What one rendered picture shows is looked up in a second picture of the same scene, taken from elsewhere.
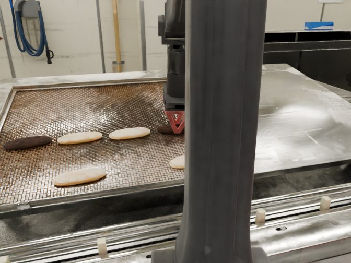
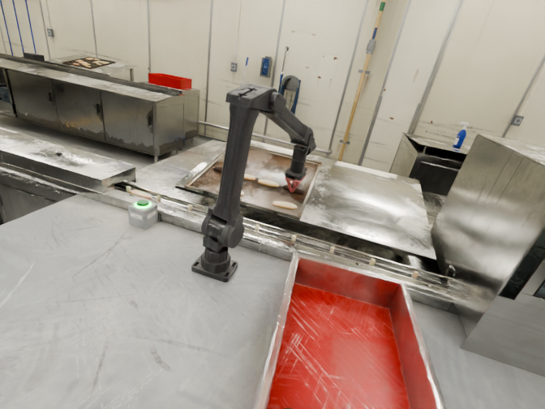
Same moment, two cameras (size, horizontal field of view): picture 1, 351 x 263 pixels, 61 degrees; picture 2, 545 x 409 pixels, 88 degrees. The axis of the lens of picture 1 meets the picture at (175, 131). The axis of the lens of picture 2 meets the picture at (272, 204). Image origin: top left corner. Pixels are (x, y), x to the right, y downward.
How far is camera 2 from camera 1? 0.63 m
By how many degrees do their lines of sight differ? 25
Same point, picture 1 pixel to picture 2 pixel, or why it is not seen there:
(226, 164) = (226, 179)
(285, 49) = not seen: hidden behind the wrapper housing
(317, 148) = (362, 230)
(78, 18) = (324, 99)
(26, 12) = (289, 87)
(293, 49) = not seen: hidden behind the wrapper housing
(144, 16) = (379, 109)
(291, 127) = (361, 214)
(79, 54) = (315, 127)
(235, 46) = (232, 152)
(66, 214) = not seen: hidden behind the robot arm
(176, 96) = (292, 171)
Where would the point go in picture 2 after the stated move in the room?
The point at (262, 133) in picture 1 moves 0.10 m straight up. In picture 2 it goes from (339, 210) to (345, 188)
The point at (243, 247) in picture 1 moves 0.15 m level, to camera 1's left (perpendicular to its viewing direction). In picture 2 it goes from (228, 204) to (188, 186)
